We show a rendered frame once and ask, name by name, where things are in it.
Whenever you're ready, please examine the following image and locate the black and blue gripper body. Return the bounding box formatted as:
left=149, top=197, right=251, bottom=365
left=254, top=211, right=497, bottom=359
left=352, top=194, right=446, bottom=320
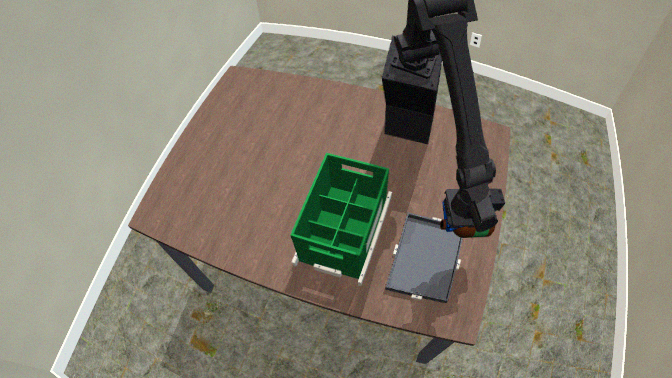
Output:
left=443, top=189, right=474, bottom=228

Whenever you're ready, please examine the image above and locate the green and brown bottle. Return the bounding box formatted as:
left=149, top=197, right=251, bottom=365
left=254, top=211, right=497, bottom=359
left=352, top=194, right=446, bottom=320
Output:
left=442, top=219, right=495, bottom=238

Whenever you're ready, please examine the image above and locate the green bottle crate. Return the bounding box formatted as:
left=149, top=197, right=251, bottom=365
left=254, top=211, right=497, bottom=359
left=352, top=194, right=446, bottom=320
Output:
left=291, top=163, right=388, bottom=279

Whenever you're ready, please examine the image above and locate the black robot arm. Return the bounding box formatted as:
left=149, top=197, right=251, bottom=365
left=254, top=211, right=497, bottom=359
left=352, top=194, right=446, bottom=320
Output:
left=391, top=0, right=505, bottom=232

